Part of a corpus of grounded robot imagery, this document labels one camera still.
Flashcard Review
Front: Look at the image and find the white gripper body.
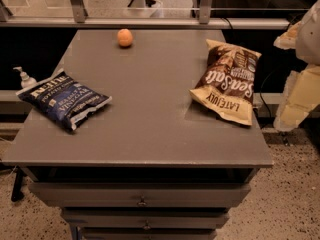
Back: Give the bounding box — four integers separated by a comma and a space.
296, 0, 320, 65

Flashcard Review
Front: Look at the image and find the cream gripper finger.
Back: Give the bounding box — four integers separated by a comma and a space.
273, 22, 301, 50
273, 64, 320, 132

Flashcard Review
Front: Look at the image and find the orange fruit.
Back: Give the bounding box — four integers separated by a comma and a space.
117, 29, 133, 47

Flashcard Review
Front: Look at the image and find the brown Late July chip bag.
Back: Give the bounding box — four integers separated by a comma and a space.
190, 39, 261, 126

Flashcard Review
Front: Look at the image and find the blue potato chip bag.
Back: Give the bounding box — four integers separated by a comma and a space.
16, 69, 112, 131

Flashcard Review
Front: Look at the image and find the grey middle drawer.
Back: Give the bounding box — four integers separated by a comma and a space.
62, 209, 229, 229

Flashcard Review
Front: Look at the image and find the grey drawer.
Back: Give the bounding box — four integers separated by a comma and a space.
29, 183, 250, 208
82, 228, 216, 240
62, 209, 229, 229

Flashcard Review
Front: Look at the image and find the grey bottom drawer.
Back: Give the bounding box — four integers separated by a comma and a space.
82, 228, 216, 240

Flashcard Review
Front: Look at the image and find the white pump dispenser bottle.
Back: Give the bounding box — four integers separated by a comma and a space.
14, 66, 37, 88

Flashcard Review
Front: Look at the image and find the grey top drawer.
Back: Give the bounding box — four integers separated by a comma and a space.
29, 183, 250, 208

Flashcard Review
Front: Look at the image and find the black cable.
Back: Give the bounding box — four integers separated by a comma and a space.
258, 67, 284, 120

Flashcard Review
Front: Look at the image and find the metal railing frame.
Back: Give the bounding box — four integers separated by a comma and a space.
0, 0, 320, 31

